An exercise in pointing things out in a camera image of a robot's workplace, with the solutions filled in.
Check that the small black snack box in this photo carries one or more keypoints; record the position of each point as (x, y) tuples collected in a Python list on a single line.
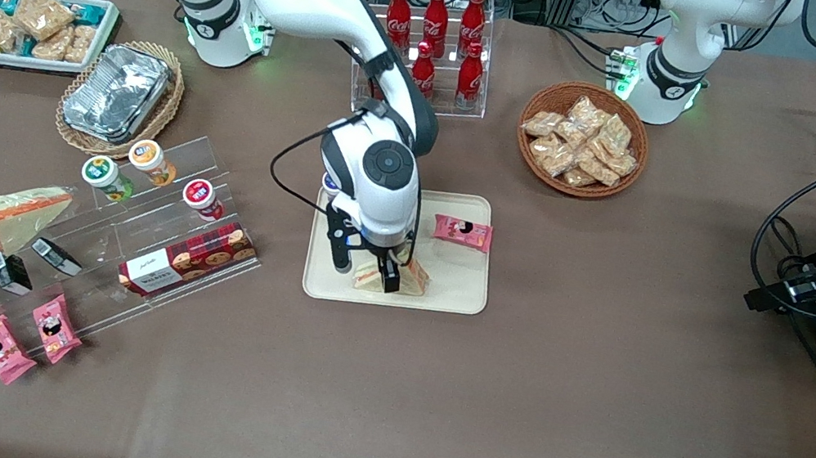
[(11, 273), (57, 256)]

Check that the teal snack pack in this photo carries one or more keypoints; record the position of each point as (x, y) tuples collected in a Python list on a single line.
[(91, 13), (8, 4)]

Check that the stacked foil containers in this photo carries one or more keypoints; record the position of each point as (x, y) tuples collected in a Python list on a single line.
[(117, 93)]

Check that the red plaid cookie box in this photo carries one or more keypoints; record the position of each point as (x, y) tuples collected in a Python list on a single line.
[(191, 259)]

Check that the clear acrylic stepped stand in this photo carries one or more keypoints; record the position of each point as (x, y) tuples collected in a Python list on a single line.
[(153, 215)]

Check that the red cola bottle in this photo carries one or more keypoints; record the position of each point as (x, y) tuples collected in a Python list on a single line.
[(400, 8), (473, 20), (436, 18), (470, 78), (424, 70)]

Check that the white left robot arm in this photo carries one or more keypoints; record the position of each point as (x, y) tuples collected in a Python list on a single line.
[(686, 27)]

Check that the white plastic bin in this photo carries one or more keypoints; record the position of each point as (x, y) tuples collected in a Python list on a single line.
[(104, 41)]

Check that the clear acrylic bottle rack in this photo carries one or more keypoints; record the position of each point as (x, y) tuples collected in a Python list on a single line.
[(469, 111)]

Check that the flat woven wicker basket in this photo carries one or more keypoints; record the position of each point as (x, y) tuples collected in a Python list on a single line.
[(166, 114)]

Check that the pink snack packet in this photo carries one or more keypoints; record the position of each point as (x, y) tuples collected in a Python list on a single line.
[(56, 329), (3, 350), (462, 232)]

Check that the clear rice cracker pack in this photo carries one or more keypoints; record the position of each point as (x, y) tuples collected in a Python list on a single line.
[(589, 113), (579, 178), (599, 169), (542, 123), (553, 156), (44, 16), (622, 164), (616, 135), (81, 43), (5, 33), (53, 47)]

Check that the round brown wicker basket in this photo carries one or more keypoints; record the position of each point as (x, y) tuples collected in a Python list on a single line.
[(531, 162)]

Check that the triangle sandwich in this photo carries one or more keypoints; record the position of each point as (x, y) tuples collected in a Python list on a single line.
[(21, 214), (414, 281)]

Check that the orange lid yogurt cup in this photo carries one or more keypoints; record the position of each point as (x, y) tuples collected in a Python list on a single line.
[(150, 161)]

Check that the beige plastic tray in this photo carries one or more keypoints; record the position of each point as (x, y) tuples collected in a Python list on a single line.
[(448, 285)]

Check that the green lid yogurt cup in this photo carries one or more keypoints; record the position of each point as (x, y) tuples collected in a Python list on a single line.
[(106, 177)]

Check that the red lid yogurt cup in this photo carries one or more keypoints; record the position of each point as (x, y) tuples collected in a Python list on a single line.
[(202, 198)]

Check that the blue lid yogurt cup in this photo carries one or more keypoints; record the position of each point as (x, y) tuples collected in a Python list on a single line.
[(329, 184)]

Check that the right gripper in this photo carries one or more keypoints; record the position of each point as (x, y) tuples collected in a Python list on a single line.
[(390, 272)]

